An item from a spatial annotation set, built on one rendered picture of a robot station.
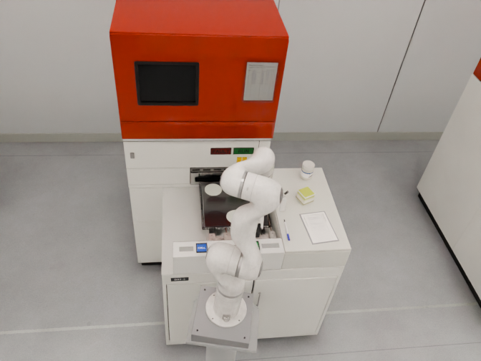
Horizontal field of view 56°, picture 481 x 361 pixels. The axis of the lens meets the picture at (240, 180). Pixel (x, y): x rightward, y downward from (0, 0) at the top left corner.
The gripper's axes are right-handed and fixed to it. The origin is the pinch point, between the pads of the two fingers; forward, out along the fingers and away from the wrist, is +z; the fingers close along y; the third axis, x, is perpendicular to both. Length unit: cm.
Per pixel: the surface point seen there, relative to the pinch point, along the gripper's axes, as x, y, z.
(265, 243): 6.5, -4.2, 9.8
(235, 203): -5.2, -38.4, 8.8
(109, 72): -92, -209, -10
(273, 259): 9.8, 0.9, 16.4
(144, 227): -59, -69, 47
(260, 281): 5.3, -2.8, 34.3
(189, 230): -31.3, -28.7, 18.9
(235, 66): -9, -40, -69
